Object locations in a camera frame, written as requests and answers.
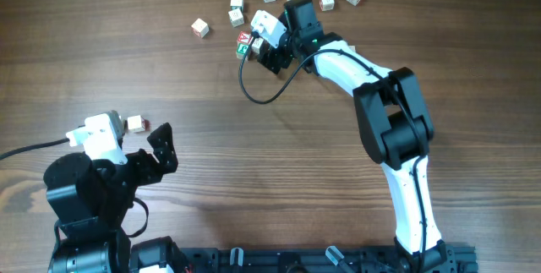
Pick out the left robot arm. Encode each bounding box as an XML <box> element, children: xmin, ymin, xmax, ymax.
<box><xmin>43</xmin><ymin>123</ymin><xmax>193</xmax><ymax>272</ymax></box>

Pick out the red letter wooden block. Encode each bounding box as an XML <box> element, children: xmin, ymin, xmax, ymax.
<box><xmin>237</xmin><ymin>31</ymin><xmax>253</xmax><ymax>45</ymax></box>

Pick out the wooden block blue side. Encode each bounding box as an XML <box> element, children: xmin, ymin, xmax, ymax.
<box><xmin>251</xmin><ymin>37</ymin><xmax>265</xmax><ymax>55</ymax></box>

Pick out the wooden block blue edge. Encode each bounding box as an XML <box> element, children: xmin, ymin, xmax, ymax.
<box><xmin>230</xmin><ymin>0</ymin><xmax>244</xmax><ymax>12</ymax></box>

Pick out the right camera cable black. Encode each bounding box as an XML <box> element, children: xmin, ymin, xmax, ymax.
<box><xmin>238</xmin><ymin>31</ymin><xmax>428</xmax><ymax>273</ymax></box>

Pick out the wooden block red side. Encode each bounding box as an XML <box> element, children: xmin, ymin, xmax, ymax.
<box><xmin>320</xmin><ymin>0</ymin><xmax>335</xmax><ymax>12</ymax></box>

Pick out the left camera cable black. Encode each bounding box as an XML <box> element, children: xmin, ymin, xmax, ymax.
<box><xmin>0</xmin><ymin>138</ymin><xmax>69</xmax><ymax>160</ymax></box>

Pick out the green letter wooden block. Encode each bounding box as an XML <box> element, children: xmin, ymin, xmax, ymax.
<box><xmin>236</xmin><ymin>42</ymin><xmax>251</xmax><ymax>60</ymax></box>

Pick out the wooden block red underside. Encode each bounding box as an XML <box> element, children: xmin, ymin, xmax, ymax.
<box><xmin>191</xmin><ymin>18</ymin><xmax>210</xmax><ymax>38</ymax></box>

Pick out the plain wooden block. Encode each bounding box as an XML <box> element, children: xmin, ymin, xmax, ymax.
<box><xmin>127</xmin><ymin>115</ymin><xmax>146</xmax><ymax>133</ymax></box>
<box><xmin>228</xmin><ymin>8</ymin><xmax>244</xmax><ymax>27</ymax></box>

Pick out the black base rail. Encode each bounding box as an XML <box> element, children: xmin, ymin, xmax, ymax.
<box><xmin>182</xmin><ymin>245</ymin><xmax>479</xmax><ymax>273</ymax></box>

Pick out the camera cable black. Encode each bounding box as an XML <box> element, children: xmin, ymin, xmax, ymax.
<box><xmin>238</xmin><ymin>31</ymin><xmax>428</xmax><ymax>273</ymax></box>
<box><xmin>0</xmin><ymin>138</ymin><xmax>69</xmax><ymax>160</ymax></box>

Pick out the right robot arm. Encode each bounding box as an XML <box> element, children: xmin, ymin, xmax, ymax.
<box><xmin>250</xmin><ymin>0</ymin><xmax>446</xmax><ymax>272</ymax></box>

